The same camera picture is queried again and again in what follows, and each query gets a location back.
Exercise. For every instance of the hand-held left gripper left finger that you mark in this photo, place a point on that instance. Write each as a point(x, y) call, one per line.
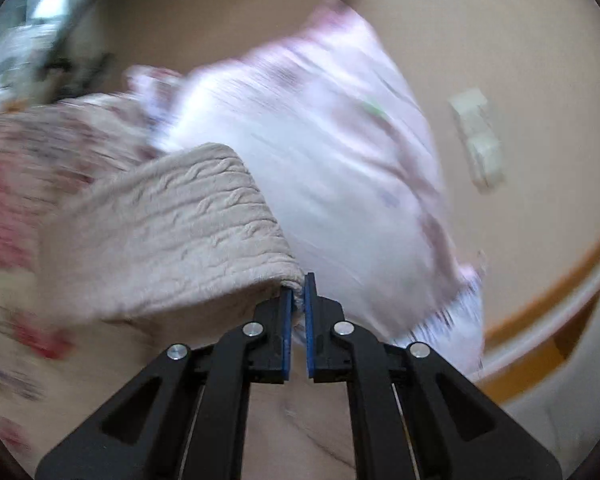
point(286, 320)

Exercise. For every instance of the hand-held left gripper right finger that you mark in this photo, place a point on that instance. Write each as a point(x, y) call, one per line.
point(310, 320)

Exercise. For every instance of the pink pillow with lavender print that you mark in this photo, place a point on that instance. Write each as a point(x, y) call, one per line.
point(330, 175)

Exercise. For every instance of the pink floral pillow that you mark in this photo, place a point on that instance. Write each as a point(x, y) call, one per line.
point(147, 92)

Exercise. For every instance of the floral printed bed quilt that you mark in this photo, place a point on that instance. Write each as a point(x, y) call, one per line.
point(30, 185)

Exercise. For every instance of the window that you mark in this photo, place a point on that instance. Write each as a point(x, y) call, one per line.
point(35, 15)

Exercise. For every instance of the wooden bed frame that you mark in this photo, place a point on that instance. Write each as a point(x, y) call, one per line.
point(555, 285)

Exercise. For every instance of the white wall switch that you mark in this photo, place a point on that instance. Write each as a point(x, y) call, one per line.
point(477, 135)

